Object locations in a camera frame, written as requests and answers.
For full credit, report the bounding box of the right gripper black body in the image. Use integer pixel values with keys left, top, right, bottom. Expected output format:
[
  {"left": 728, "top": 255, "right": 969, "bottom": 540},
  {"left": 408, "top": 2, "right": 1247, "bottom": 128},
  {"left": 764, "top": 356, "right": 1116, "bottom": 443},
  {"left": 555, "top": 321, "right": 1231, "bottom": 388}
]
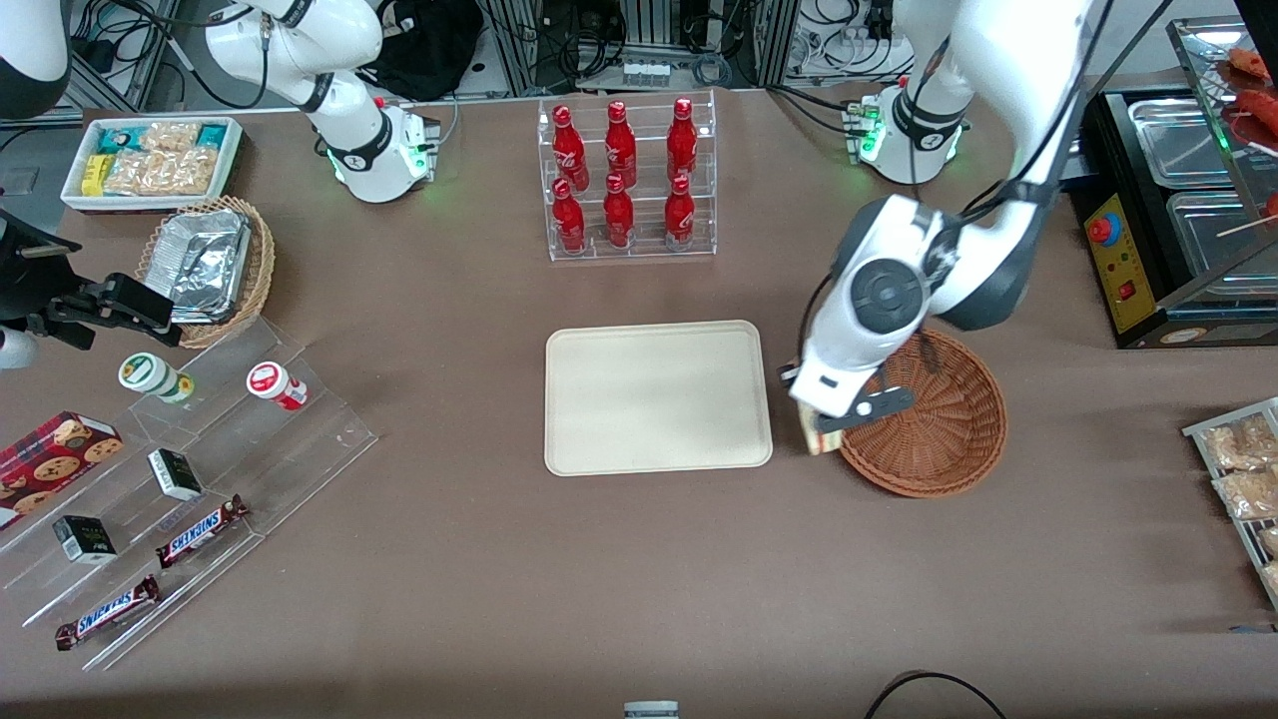
[{"left": 0, "top": 208, "right": 96, "bottom": 327}]

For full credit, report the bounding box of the triangle sandwich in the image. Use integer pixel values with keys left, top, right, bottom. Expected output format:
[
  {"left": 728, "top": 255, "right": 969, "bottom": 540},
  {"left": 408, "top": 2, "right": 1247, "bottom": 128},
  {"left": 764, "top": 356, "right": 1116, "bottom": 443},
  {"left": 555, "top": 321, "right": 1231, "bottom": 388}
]
[{"left": 799, "top": 404, "right": 850, "bottom": 456}]

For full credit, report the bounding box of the brown wicker basket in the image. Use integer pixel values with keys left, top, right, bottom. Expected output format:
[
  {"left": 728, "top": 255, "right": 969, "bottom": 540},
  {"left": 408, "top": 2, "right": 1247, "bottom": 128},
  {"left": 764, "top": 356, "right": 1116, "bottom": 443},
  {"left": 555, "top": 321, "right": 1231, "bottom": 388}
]
[{"left": 837, "top": 328, "right": 1009, "bottom": 498}]

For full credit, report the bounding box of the light wicker basket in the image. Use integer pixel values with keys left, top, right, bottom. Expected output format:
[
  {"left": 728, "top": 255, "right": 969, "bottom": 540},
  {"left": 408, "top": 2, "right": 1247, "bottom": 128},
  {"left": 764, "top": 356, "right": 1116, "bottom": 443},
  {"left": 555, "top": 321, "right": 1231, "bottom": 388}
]
[{"left": 135, "top": 195, "right": 277, "bottom": 351}]

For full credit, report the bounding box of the cream rectangular tray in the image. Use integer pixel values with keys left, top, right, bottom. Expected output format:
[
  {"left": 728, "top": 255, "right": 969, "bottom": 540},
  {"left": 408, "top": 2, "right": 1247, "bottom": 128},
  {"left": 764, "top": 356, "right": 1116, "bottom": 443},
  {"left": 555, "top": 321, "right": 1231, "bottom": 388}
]
[{"left": 544, "top": 320, "right": 775, "bottom": 477}]

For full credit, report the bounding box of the green sunflower cup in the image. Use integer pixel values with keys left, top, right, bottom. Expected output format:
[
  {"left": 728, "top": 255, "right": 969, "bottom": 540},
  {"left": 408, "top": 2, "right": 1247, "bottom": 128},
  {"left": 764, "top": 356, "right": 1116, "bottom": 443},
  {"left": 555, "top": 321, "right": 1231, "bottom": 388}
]
[{"left": 118, "top": 353, "right": 196, "bottom": 404}]

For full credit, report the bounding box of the stack of foil containers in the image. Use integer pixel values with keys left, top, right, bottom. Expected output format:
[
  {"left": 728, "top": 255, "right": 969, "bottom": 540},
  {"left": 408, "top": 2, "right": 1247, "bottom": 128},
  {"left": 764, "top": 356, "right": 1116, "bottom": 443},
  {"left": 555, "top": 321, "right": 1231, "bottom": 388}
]
[{"left": 155, "top": 208, "right": 253, "bottom": 326}]

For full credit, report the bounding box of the white snack bin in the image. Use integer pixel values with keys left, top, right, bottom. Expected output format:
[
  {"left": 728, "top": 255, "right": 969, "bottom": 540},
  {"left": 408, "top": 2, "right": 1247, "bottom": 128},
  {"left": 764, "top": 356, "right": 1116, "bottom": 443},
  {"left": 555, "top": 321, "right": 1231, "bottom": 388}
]
[{"left": 60, "top": 116, "right": 245, "bottom": 214}]

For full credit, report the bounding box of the clear bag of crackers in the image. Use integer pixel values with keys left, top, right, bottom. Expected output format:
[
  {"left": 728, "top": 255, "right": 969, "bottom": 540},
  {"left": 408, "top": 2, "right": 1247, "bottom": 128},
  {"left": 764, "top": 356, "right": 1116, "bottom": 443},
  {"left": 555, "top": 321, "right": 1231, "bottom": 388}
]
[
  {"left": 140, "top": 122, "right": 201, "bottom": 153},
  {"left": 103, "top": 148, "right": 221, "bottom": 197}
]

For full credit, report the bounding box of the red chocolate-chip cookie box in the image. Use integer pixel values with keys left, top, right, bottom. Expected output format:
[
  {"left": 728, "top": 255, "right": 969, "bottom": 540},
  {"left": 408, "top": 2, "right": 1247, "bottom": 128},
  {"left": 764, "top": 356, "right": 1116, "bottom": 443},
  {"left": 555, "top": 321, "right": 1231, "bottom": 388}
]
[{"left": 0, "top": 410, "right": 125, "bottom": 530}]

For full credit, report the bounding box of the red-lidded white cup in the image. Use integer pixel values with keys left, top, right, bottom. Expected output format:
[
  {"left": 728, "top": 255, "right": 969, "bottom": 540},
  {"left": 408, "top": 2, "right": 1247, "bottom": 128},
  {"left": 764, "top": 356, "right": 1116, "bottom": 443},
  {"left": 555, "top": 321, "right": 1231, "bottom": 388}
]
[{"left": 247, "top": 361, "right": 310, "bottom": 411}]

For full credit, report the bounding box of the small black box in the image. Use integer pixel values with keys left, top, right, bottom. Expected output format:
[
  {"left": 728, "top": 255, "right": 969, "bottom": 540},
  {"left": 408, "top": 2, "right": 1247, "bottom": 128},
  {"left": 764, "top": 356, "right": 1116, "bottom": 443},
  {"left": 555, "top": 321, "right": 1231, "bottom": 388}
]
[
  {"left": 52, "top": 514, "right": 119, "bottom": 565},
  {"left": 147, "top": 447, "right": 204, "bottom": 502}
]

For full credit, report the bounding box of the clear acrylic stepped shelf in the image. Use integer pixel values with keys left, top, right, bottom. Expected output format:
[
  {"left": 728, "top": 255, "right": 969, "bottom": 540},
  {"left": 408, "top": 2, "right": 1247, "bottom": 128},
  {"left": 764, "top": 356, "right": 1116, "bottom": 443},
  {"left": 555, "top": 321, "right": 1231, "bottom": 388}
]
[{"left": 0, "top": 318, "right": 378, "bottom": 672}]

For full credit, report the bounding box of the red cola bottle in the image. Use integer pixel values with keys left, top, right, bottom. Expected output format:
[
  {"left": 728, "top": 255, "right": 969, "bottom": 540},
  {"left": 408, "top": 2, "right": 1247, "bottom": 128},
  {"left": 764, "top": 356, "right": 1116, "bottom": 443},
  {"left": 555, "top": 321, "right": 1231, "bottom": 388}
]
[
  {"left": 604, "top": 100, "right": 638, "bottom": 189},
  {"left": 552, "top": 178, "right": 587, "bottom": 255},
  {"left": 664, "top": 174, "right": 696, "bottom": 251},
  {"left": 603, "top": 173, "right": 636, "bottom": 250},
  {"left": 552, "top": 104, "right": 590, "bottom": 193},
  {"left": 667, "top": 97, "right": 699, "bottom": 183}
]

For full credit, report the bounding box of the Snickers chocolate bar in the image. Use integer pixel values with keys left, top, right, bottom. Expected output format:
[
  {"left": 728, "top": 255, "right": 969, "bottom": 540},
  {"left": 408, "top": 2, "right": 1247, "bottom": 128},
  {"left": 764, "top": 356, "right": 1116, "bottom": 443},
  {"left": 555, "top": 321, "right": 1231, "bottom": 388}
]
[
  {"left": 155, "top": 494, "right": 251, "bottom": 570},
  {"left": 55, "top": 574, "right": 163, "bottom": 652}
]

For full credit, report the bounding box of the clear acrylic bottle rack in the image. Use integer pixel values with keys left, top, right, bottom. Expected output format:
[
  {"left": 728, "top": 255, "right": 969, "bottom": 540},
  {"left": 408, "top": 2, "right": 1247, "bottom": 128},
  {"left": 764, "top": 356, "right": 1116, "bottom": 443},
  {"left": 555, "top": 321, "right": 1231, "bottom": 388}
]
[{"left": 537, "top": 90, "right": 718, "bottom": 263}]

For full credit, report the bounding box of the black food warmer cabinet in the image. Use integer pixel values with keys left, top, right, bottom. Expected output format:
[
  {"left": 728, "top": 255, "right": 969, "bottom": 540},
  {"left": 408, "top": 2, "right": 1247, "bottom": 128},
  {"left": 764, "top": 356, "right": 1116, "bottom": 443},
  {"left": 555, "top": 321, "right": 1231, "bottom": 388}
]
[{"left": 1068, "top": 15, "right": 1278, "bottom": 351}]

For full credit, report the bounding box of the steel food pan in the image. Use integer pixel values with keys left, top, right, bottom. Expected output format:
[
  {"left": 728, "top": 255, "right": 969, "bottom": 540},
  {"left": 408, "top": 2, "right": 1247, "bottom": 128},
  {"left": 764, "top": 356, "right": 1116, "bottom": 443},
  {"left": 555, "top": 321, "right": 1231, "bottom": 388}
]
[
  {"left": 1128, "top": 97, "right": 1239, "bottom": 189},
  {"left": 1166, "top": 190, "right": 1278, "bottom": 281}
]

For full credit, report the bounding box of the black bag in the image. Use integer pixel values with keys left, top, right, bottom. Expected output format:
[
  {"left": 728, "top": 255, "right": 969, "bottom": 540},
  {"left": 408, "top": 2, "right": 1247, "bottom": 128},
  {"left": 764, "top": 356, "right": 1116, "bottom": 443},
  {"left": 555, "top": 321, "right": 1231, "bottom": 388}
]
[{"left": 361, "top": 0, "right": 485, "bottom": 101}]

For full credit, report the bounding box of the black cable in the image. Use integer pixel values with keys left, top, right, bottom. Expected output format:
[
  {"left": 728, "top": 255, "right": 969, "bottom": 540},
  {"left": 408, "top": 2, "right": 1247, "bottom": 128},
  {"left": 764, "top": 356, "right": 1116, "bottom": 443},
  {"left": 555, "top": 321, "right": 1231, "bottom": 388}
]
[{"left": 864, "top": 671, "right": 1007, "bottom": 719}]

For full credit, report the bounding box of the metal wire snack rack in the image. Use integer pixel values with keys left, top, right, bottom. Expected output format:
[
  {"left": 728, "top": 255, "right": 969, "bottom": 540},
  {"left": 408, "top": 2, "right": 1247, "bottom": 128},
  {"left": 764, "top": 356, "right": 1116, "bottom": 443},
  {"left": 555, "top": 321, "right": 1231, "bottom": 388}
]
[{"left": 1183, "top": 397, "right": 1278, "bottom": 612}]

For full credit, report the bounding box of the aluminium frame rack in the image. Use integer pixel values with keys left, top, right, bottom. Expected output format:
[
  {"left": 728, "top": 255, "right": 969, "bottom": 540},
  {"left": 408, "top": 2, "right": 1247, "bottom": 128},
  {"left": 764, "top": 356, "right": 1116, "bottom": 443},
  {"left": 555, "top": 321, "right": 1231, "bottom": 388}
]
[{"left": 484, "top": 0, "right": 800, "bottom": 93}]

